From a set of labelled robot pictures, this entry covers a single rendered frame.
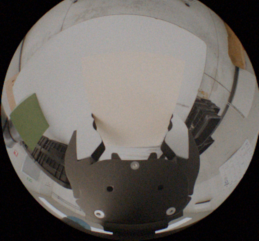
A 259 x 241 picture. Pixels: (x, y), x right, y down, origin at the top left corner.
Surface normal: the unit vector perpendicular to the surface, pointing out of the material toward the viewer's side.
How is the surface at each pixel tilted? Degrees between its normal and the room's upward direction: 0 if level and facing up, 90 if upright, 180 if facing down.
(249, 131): 90
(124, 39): 0
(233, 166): 90
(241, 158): 90
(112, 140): 0
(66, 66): 0
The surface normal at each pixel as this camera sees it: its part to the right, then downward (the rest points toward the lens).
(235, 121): -1.00, -0.07
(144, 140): 0.00, 0.54
